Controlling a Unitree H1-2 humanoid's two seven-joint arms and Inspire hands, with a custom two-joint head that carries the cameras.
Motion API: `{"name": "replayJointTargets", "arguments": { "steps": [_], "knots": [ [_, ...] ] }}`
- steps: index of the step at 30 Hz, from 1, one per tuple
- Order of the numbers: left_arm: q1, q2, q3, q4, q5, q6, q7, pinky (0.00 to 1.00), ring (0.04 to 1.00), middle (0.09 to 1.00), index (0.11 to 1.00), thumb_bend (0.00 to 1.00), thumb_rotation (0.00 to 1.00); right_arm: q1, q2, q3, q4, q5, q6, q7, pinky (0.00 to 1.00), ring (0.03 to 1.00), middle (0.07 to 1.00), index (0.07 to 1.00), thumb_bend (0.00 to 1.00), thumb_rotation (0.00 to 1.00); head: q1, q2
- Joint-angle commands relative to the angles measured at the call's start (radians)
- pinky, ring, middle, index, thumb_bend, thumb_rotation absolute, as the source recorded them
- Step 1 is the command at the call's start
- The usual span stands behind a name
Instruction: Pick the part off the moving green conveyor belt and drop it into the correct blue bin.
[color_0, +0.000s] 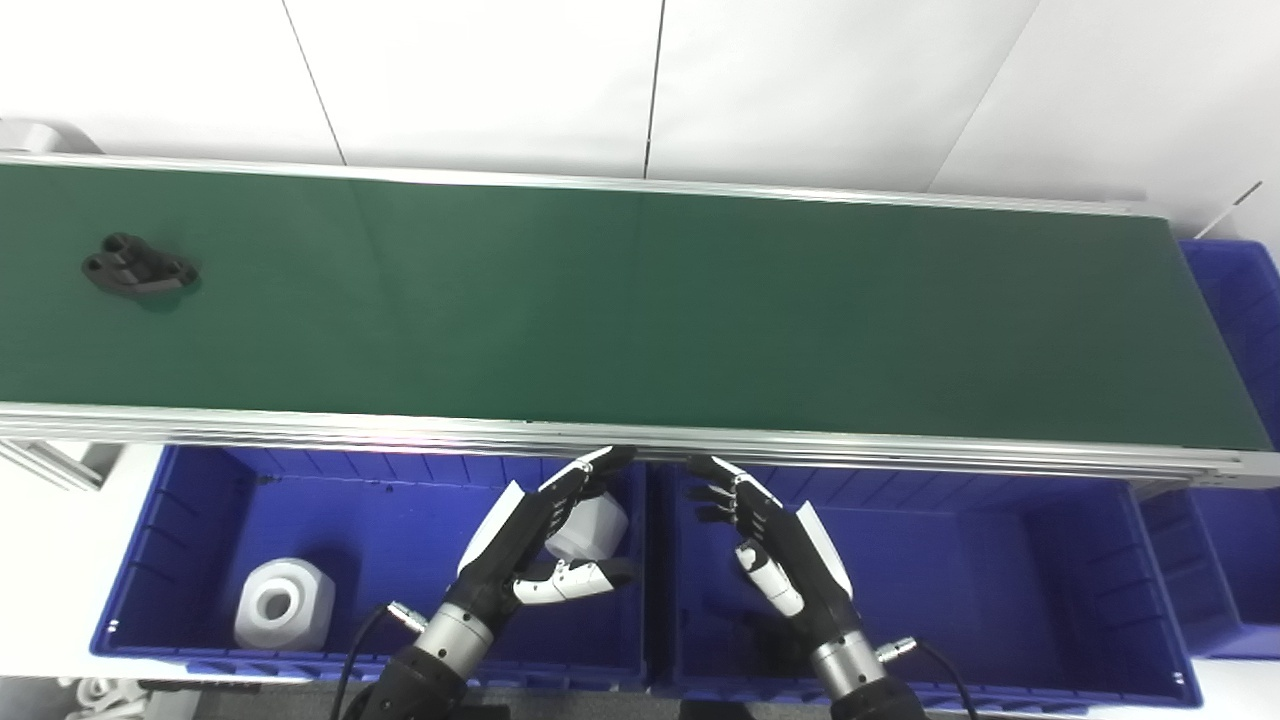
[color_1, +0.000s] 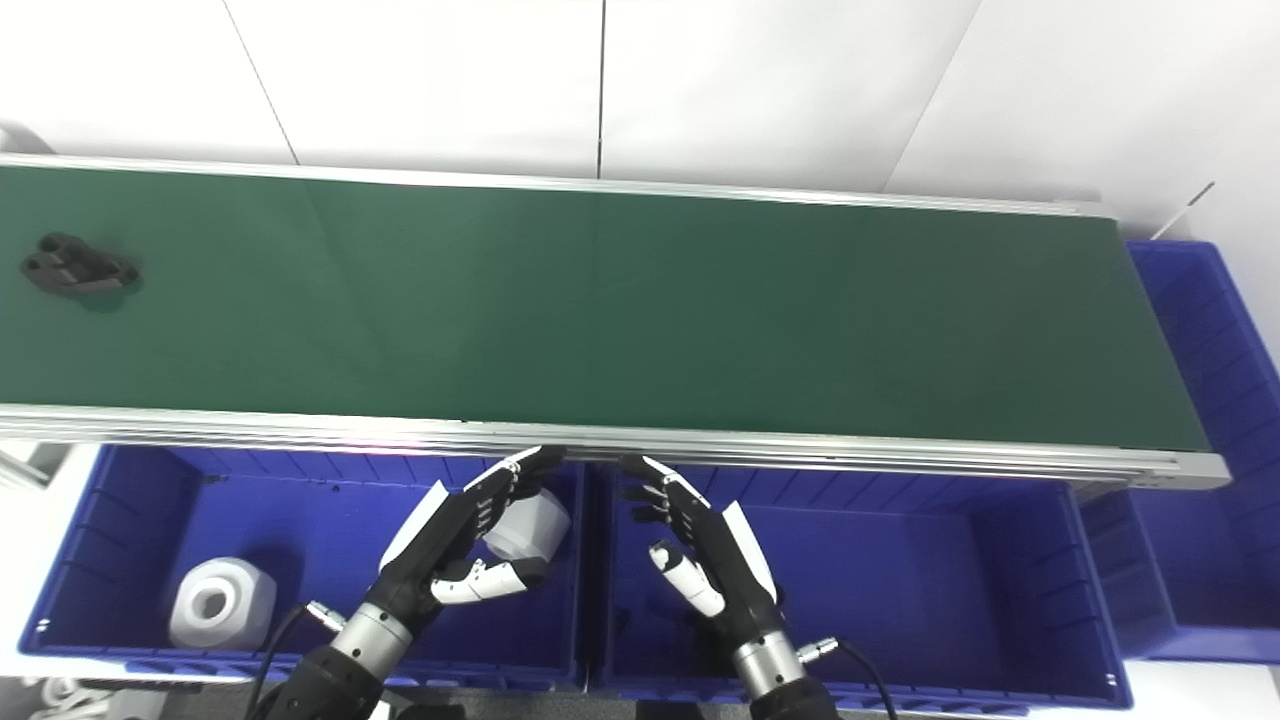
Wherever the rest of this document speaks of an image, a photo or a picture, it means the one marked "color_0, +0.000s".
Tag aluminium profile strut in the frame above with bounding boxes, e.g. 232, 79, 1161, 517
0, 440, 123, 491

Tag black flange part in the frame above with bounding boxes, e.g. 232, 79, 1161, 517
82, 233, 199, 298

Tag thin white rod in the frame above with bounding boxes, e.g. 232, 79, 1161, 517
1195, 182, 1263, 239

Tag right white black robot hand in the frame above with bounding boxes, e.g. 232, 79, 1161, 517
686, 455, 861, 651

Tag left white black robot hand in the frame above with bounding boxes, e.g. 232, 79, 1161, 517
445, 446, 637, 629

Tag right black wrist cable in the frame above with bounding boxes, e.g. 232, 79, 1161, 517
878, 636, 979, 720

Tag white plastic pieces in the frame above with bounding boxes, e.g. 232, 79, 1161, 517
60, 678, 151, 720

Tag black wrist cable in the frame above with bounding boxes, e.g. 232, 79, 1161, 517
330, 600, 429, 720
878, 636, 979, 720

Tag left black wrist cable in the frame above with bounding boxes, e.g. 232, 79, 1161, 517
330, 600, 429, 720

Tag blue plastic bin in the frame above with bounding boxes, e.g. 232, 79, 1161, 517
650, 460, 1201, 711
90, 445, 651, 691
1140, 238, 1280, 661

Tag grey conveyor motor housing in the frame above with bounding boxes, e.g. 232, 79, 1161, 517
0, 120, 101, 157

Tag white part with round hole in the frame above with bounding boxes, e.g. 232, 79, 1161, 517
234, 558, 336, 651

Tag green conveyor belt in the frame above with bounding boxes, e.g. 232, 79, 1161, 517
0, 163, 1273, 451
0, 152, 1280, 491

